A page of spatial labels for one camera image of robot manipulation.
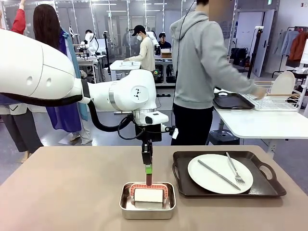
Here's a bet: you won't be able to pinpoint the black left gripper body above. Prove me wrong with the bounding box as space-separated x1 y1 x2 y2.
134 124 162 142

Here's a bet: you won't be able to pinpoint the pink lint roller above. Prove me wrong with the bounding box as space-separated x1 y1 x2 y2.
129 173 169 204

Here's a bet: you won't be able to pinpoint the silver knife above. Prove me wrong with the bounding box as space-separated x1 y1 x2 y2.
197 159 242 191

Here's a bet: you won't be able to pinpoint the dark brown serving tray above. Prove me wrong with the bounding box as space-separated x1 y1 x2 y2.
213 92 256 110
172 151 287 198

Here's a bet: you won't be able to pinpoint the silver fork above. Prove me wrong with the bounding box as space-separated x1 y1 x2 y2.
225 152 245 185

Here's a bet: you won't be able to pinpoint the person's right forearm grey sleeve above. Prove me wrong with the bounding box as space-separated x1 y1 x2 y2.
232 69 259 98

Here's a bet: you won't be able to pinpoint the person's right hand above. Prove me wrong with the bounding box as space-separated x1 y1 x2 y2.
254 86 265 101

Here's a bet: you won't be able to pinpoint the rectangular steel container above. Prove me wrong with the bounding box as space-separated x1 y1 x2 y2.
119 181 177 220

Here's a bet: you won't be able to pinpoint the dark round stool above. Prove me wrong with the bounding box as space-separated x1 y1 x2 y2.
208 129 241 146

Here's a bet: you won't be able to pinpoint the person in grey hoodie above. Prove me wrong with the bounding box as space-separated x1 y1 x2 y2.
169 0 265 146

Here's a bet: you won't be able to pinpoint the white background table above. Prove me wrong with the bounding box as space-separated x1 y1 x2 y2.
109 60 142 81

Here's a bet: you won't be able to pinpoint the man in cream sweater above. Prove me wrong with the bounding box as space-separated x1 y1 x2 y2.
124 25 156 73

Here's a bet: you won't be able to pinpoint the seated person in black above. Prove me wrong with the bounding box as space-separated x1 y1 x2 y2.
157 32 172 50

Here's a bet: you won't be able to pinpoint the white background desk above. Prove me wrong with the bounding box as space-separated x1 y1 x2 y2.
76 54 106 84

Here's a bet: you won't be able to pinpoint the white side table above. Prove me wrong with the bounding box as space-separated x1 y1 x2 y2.
213 86 308 158

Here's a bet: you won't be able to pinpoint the black bags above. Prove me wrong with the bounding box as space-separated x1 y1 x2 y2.
230 47 249 67

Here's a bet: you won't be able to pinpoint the grey blue open door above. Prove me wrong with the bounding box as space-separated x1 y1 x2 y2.
252 9 275 77

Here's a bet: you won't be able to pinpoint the black tripod with white device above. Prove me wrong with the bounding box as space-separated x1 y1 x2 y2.
246 26 265 81

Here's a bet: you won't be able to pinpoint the long-haired figure blue dress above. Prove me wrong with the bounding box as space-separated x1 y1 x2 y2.
32 3 93 145

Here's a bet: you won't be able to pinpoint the black clothes rack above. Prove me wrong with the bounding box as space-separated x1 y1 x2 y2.
271 26 308 79

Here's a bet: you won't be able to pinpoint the grey hanging shirt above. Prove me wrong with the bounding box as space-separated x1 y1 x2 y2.
274 30 300 57

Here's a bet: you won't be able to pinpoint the rust orange hanging jacket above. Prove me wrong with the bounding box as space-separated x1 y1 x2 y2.
287 31 308 62

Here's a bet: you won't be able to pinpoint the red-sleeved figure denim apron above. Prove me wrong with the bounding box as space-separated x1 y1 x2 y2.
0 0 44 164

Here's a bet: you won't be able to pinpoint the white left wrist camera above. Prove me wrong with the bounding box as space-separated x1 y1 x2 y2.
160 124 179 140

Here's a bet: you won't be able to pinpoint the thin black left gripper cable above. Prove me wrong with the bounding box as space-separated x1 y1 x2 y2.
117 115 145 141

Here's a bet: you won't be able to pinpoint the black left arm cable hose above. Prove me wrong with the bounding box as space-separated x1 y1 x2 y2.
0 92 135 132

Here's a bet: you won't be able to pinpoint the white wire dish rack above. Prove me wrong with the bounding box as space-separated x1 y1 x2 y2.
240 80 304 112

